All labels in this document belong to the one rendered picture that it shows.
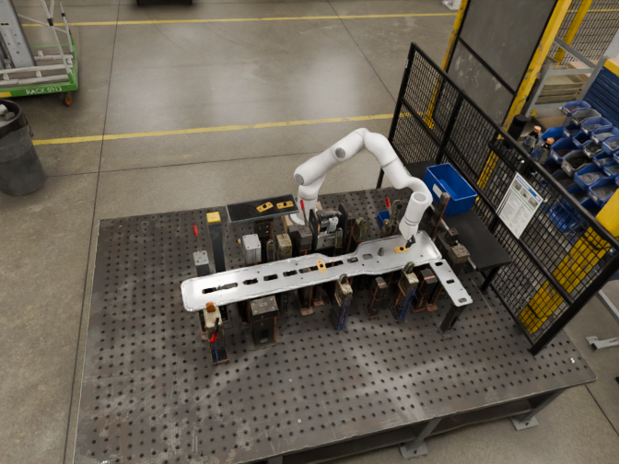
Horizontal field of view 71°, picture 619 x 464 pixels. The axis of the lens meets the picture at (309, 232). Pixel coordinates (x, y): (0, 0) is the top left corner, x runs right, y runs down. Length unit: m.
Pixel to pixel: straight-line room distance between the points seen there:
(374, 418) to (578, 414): 1.69
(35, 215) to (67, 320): 1.17
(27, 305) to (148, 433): 1.79
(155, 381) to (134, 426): 0.22
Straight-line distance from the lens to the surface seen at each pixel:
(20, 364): 3.51
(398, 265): 2.38
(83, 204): 4.32
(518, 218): 2.51
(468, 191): 2.75
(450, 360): 2.51
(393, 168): 2.14
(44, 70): 5.83
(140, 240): 2.90
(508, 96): 4.16
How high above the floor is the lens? 2.80
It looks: 47 degrees down
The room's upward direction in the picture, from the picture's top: 6 degrees clockwise
